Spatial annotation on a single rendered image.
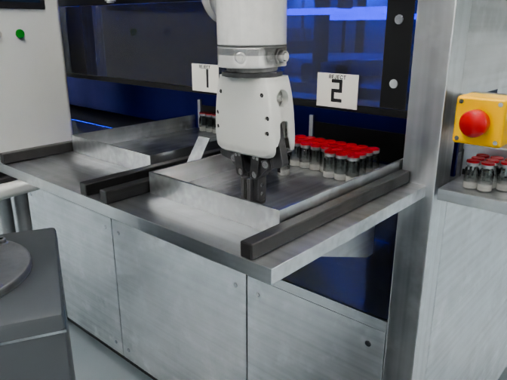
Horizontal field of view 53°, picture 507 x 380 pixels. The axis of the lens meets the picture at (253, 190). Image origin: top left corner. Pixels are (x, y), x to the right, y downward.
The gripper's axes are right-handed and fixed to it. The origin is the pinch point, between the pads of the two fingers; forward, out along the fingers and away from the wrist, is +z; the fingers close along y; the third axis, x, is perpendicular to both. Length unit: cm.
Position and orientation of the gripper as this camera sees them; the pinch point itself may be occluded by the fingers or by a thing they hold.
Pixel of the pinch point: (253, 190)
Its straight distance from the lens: 67.4
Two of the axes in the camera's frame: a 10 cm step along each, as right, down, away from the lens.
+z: 0.1, 9.5, 3.1
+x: -6.6, 2.4, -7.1
